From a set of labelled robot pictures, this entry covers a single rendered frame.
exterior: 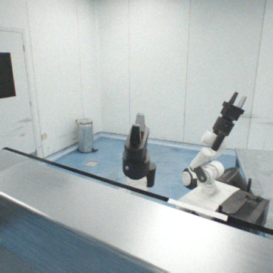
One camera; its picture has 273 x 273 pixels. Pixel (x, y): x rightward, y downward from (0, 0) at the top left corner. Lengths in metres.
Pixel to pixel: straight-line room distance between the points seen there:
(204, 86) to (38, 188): 4.72
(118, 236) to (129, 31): 5.23
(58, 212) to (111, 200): 0.04
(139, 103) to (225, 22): 2.14
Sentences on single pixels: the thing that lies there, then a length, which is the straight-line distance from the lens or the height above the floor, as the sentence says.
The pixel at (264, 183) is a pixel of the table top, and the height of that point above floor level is 0.82.
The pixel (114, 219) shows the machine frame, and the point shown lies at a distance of 0.18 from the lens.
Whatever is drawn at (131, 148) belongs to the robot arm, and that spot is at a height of 1.48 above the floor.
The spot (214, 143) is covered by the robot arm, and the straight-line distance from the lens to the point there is 1.29.
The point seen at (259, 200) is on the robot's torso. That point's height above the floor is 1.21.
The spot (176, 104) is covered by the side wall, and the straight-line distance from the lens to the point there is 5.05.
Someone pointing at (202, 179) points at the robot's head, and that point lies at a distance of 1.02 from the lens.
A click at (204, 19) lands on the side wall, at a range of 4.92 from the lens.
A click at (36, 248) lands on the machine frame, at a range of 0.22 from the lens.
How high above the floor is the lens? 1.73
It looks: 17 degrees down
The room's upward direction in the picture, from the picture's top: straight up
